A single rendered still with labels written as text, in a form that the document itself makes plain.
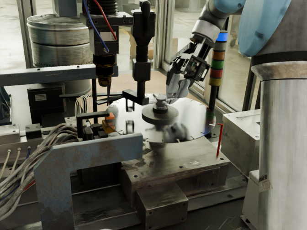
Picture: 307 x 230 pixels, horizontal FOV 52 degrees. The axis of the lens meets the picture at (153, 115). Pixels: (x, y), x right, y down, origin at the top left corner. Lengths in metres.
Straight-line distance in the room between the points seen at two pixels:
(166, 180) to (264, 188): 0.42
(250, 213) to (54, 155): 0.51
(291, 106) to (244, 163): 0.60
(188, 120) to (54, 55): 0.76
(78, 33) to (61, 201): 0.86
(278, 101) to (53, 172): 0.49
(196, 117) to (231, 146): 0.20
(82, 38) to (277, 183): 1.16
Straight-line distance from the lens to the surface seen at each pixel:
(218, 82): 1.16
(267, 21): 0.46
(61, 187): 0.76
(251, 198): 0.87
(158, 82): 1.78
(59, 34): 1.45
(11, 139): 1.03
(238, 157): 1.08
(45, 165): 0.72
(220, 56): 1.13
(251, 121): 1.10
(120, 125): 0.88
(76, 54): 1.48
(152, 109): 0.94
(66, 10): 0.92
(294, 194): 0.49
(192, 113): 0.97
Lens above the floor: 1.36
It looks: 26 degrees down
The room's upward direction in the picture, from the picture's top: 3 degrees clockwise
